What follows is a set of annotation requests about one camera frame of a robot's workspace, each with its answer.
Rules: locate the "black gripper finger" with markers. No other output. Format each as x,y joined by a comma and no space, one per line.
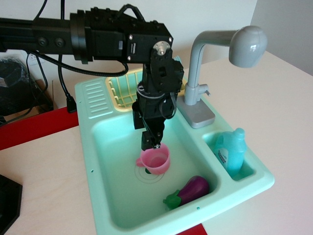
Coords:
147,141
157,145

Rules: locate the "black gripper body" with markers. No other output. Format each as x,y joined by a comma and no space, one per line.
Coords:
150,111

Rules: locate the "pink plastic cup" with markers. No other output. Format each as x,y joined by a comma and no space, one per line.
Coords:
156,161

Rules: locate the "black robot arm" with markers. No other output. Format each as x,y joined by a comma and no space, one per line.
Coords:
116,35

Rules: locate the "yellow drying rack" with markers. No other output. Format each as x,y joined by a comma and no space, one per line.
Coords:
122,89

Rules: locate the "mint green toy sink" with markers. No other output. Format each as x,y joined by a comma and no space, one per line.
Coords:
161,191

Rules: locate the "teal plastic fork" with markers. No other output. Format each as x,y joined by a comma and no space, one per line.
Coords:
177,58

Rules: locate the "purple toy eggplant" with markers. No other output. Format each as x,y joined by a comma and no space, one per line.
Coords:
195,188

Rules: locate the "blue detergent bottle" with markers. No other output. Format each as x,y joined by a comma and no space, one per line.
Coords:
229,149

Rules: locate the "red board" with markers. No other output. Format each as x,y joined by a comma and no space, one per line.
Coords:
35,127

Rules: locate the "grey toy faucet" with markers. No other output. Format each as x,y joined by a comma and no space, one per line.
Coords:
246,46

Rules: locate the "black bag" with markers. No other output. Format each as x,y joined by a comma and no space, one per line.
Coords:
18,90

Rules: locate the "white wall outlet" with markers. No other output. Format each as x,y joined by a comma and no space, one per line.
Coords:
34,60

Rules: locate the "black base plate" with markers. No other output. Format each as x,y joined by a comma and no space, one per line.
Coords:
10,203

